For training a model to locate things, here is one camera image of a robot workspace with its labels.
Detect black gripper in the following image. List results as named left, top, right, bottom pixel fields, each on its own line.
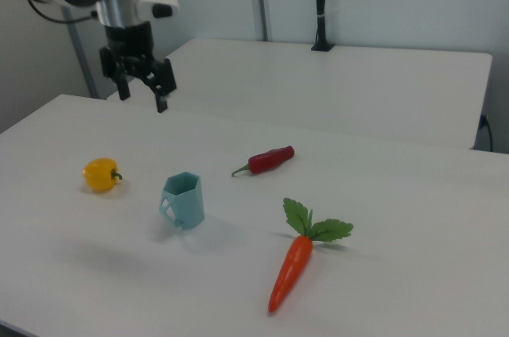
left=98, top=21, right=177, bottom=114

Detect light blue hexagonal mug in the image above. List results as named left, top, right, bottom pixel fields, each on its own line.
left=159, top=171, right=206, bottom=230

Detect yellow toy bell pepper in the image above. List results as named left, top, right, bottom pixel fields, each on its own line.
left=81, top=157, right=124, bottom=194

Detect red toy chili pepper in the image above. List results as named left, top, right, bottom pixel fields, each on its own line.
left=231, top=145, right=296, bottom=178

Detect black pole with base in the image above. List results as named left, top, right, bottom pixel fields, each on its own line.
left=310, top=0, right=335, bottom=52

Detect orange toy carrot green leaves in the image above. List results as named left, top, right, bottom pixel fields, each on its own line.
left=267, top=196, right=355, bottom=314

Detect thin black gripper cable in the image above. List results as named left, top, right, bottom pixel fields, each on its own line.
left=26, top=0, right=99, bottom=25

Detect black power plug cable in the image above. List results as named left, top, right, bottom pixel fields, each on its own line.
left=478, top=113, right=495, bottom=152

